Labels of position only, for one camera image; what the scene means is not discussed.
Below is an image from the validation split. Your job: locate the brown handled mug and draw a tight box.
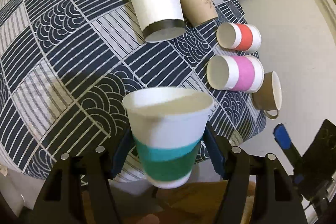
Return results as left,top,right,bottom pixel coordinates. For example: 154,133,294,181
252,71,282,119

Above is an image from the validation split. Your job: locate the green banded paper cup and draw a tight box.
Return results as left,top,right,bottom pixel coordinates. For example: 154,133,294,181
122,87,214,189

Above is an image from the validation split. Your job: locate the brown kraft paper cup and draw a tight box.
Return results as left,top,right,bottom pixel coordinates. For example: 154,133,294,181
180,0,218,27

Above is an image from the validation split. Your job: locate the red banded paper cup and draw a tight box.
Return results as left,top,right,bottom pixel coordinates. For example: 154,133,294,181
217,22,261,53

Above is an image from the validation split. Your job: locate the navy patterned tablecloth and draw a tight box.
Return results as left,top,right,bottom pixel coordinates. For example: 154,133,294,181
1,0,266,179

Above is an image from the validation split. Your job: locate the black banded white paper cup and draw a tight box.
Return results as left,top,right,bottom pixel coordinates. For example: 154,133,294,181
131,0,186,43

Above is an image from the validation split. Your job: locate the pink banded paper cup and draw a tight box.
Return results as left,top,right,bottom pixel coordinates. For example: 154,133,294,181
207,55,264,93

